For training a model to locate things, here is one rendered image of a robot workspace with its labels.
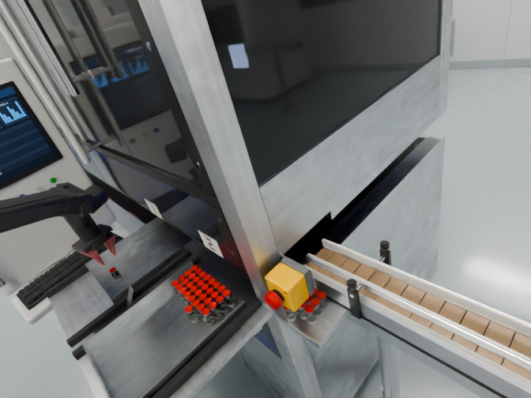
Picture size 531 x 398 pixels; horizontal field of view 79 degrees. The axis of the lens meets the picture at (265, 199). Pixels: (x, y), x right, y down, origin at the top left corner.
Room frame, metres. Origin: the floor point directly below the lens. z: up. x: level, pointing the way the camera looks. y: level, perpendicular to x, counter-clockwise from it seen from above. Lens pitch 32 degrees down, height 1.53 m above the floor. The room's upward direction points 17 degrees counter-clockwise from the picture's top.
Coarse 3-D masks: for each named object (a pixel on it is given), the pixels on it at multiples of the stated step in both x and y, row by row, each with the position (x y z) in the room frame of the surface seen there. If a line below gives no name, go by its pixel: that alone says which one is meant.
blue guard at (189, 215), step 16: (80, 160) 1.62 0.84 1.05; (96, 160) 1.30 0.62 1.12; (112, 160) 1.10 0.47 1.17; (112, 176) 1.21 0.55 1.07; (128, 176) 1.02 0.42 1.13; (144, 176) 0.89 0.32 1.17; (128, 192) 1.12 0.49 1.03; (144, 192) 0.96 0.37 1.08; (160, 192) 0.83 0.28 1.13; (176, 192) 0.73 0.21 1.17; (160, 208) 0.89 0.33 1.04; (176, 208) 0.78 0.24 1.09; (192, 208) 0.69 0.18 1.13; (208, 208) 0.61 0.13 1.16; (176, 224) 0.83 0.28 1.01; (192, 224) 0.73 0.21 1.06; (208, 224) 0.64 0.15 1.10; (224, 256) 0.63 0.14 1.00; (240, 256) 0.57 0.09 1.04
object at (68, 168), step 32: (0, 64) 1.31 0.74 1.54; (0, 96) 1.27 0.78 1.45; (32, 96) 1.33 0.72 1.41; (0, 128) 1.23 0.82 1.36; (32, 128) 1.29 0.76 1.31; (0, 160) 1.18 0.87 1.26; (32, 160) 1.24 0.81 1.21; (64, 160) 1.31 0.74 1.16; (0, 192) 1.14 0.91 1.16; (32, 192) 1.20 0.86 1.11; (32, 224) 1.15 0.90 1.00; (64, 224) 1.21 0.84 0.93; (96, 224) 1.29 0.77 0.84; (0, 256) 1.05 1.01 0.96; (32, 256) 1.11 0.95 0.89; (64, 256) 1.17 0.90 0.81; (0, 288) 1.01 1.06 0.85
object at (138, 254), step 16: (160, 224) 1.06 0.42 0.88; (128, 240) 0.99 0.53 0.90; (144, 240) 0.99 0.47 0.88; (160, 240) 0.96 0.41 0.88; (176, 240) 0.93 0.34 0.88; (192, 240) 0.86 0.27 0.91; (112, 256) 0.95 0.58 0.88; (128, 256) 0.92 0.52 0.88; (144, 256) 0.90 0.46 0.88; (160, 256) 0.87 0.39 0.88; (176, 256) 0.82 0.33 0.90; (96, 272) 0.88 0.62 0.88; (128, 272) 0.83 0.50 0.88; (144, 272) 0.81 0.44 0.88; (112, 288) 0.78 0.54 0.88; (128, 288) 0.72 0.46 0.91
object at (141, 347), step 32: (160, 288) 0.69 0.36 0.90; (128, 320) 0.63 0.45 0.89; (160, 320) 0.60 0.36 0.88; (224, 320) 0.51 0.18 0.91; (96, 352) 0.56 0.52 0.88; (128, 352) 0.53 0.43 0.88; (160, 352) 0.50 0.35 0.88; (192, 352) 0.45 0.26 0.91; (128, 384) 0.44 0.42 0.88; (160, 384) 0.41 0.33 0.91
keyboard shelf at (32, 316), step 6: (120, 234) 1.21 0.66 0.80; (72, 252) 1.19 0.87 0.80; (54, 264) 1.14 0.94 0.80; (48, 270) 1.11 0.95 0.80; (36, 276) 1.09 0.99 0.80; (12, 300) 0.98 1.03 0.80; (18, 300) 0.96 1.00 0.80; (48, 300) 0.91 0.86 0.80; (18, 306) 0.93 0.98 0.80; (24, 306) 0.92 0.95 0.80; (36, 306) 0.90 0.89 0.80; (42, 306) 0.89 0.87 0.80; (48, 306) 0.89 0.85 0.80; (24, 312) 0.89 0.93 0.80; (30, 312) 0.88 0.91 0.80; (36, 312) 0.87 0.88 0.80; (42, 312) 0.87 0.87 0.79; (24, 318) 0.86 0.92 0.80; (30, 318) 0.85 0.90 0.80; (36, 318) 0.85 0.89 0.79; (30, 324) 0.84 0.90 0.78
